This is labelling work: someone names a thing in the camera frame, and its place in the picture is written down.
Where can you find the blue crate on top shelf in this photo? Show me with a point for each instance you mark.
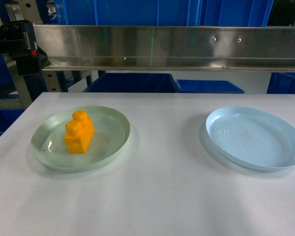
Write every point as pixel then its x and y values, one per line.
pixel 218 13

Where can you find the small blue bin behind table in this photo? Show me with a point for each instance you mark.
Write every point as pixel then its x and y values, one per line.
pixel 208 86

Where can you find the metal rack upright frame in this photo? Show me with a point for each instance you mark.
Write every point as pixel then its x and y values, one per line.
pixel 25 89

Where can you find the pale green plastic plate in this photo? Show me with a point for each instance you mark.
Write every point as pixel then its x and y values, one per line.
pixel 112 131

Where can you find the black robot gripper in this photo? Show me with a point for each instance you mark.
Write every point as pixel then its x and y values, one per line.
pixel 18 40

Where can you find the yellow two-stud toy block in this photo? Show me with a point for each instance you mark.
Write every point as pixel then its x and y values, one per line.
pixel 79 132

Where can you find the pale blue plastic plate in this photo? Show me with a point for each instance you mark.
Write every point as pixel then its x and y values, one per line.
pixel 252 138

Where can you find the blue bin far right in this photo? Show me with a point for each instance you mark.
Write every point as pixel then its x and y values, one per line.
pixel 282 83

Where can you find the stainless steel shelf rail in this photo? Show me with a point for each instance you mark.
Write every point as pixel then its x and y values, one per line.
pixel 167 48

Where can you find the large blue bin behind table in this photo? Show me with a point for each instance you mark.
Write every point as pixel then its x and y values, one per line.
pixel 134 83

